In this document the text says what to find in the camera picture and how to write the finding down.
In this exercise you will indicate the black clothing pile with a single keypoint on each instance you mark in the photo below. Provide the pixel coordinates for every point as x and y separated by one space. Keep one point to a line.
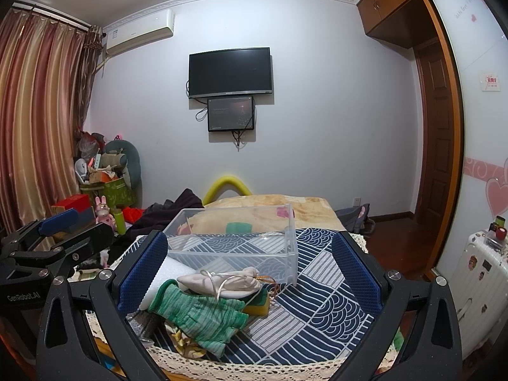
155 217

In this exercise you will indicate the green storage box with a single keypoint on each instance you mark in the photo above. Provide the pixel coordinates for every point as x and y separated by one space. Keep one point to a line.
116 192

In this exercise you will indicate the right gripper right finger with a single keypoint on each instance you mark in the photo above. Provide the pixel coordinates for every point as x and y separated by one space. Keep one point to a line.
432 349

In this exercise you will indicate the green knit glove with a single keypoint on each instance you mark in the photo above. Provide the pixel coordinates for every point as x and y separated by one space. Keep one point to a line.
208 321

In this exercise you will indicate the white suitcase with stickers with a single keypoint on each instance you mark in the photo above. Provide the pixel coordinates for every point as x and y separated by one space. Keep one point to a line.
479 290

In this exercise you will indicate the yellow green sponge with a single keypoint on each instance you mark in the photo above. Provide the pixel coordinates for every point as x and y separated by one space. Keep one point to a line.
257 305

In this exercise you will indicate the blue patterned tablecloth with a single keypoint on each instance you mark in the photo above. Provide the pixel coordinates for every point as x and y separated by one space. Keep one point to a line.
310 330

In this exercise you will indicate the striped pink curtain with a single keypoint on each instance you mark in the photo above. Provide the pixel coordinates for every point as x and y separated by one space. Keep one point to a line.
47 72

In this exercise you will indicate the floral yellow cloth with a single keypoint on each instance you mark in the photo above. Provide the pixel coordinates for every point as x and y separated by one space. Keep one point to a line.
184 345

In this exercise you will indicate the clear plastic storage box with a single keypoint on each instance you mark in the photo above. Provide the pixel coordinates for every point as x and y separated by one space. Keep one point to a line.
273 254

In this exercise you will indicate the grey green cushion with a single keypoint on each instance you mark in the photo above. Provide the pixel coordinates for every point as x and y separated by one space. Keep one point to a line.
129 162

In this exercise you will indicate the white foam block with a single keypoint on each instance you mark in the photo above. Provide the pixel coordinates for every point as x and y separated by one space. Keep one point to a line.
170 269

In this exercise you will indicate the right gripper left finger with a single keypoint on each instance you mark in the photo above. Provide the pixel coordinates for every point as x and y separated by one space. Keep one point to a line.
66 350

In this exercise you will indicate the yellow foam tube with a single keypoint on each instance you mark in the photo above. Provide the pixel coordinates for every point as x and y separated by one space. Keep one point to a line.
220 185

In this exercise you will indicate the wooden wardrobe cabinet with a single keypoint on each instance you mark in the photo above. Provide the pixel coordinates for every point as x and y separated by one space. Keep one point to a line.
404 23

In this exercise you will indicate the green cylinder bottle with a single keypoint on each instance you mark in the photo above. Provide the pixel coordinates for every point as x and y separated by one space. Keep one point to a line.
120 225

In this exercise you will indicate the red box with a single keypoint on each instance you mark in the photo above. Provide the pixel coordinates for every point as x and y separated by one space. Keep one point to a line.
78 202

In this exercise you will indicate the cream drawstring pouch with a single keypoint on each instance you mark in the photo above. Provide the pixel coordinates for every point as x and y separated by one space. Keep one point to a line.
229 285

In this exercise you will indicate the beige floral blanket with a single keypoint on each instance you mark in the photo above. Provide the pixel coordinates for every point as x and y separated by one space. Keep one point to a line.
263 213

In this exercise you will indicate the pink rabbit toy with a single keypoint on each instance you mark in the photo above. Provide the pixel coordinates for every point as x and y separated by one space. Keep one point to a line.
103 214

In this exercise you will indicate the black wall television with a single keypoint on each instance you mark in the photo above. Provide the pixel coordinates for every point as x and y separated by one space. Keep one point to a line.
230 72

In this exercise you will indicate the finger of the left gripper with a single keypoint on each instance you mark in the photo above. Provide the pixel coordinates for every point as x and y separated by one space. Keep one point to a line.
79 248
33 233

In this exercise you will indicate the white air conditioner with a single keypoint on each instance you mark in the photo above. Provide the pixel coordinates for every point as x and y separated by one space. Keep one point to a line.
144 30

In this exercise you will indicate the wooden door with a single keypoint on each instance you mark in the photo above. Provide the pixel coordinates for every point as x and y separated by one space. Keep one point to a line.
442 142

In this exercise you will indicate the small black wall monitor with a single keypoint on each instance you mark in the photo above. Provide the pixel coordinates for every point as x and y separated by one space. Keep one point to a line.
231 114

